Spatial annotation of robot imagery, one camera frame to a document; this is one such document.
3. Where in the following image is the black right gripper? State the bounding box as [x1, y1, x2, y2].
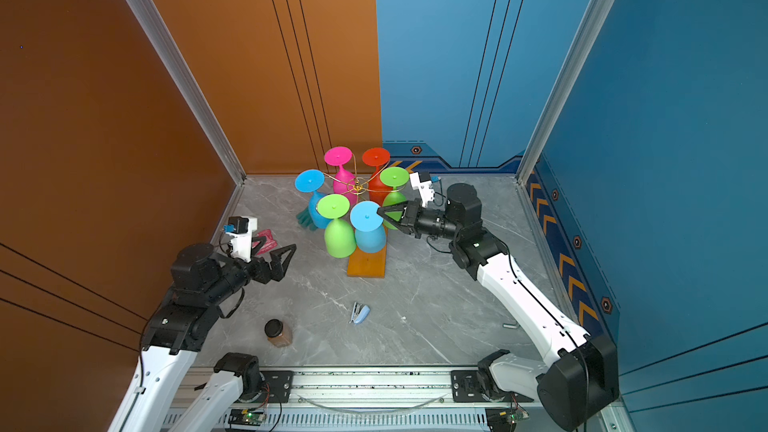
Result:
[378, 201, 463, 243]

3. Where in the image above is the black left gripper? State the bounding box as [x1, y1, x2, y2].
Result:
[205, 234, 296, 310]

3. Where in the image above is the light blue wine glass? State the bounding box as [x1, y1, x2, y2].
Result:
[350, 201, 387, 254]

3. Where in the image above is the green wine glass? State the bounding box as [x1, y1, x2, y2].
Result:
[379, 166, 409, 208]
[316, 194, 357, 259]

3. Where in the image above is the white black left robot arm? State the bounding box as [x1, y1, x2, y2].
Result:
[109, 243, 297, 431]

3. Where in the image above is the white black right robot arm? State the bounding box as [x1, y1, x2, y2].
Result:
[377, 183, 620, 431]

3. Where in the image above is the orange wooden rack base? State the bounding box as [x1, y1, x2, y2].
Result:
[347, 228, 387, 279]

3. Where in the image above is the green wine glass front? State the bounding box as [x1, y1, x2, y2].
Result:
[316, 194, 357, 259]

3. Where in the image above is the magenta wine glass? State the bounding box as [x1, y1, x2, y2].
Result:
[324, 146, 358, 206]

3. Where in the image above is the red wine glass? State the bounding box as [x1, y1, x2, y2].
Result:
[362, 147, 392, 205]

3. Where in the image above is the blue wine glass left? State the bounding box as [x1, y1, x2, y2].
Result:
[294, 169, 330, 230]

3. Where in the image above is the pink snack packet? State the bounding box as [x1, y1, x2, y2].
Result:
[251, 229, 277, 255]

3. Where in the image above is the teal rubber glove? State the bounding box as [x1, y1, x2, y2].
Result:
[296, 208, 317, 231]

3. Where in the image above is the brown jar black lid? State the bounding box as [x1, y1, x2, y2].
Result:
[264, 319, 293, 348]

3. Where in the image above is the light blue stapler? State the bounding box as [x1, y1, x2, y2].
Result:
[349, 302, 371, 325]

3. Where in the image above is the green circuit board left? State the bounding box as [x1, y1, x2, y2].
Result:
[227, 408, 266, 428]

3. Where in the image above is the green circuit board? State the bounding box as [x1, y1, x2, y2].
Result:
[485, 408, 529, 432]
[227, 408, 266, 428]

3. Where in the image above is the green circuit board right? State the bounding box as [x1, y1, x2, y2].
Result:
[485, 408, 529, 432]

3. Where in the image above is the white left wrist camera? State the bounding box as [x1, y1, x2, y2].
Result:
[223, 216, 258, 263]

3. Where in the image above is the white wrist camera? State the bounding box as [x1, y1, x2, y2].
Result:
[223, 216, 258, 263]
[409, 171, 443, 208]

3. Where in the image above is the gold wire glass rack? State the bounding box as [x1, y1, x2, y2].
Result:
[345, 154, 400, 201]

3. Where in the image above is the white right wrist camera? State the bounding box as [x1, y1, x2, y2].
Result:
[409, 171, 443, 208]

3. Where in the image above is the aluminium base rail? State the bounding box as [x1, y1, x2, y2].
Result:
[212, 366, 559, 431]

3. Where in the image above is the aluminium corner post left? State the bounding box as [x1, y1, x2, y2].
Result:
[97, 0, 248, 185]

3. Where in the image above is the aluminium corner post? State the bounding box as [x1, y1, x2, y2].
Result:
[97, 0, 248, 185]
[516, 0, 615, 186]

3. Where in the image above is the aluminium corner post right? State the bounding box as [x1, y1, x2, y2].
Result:
[516, 0, 615, 186]

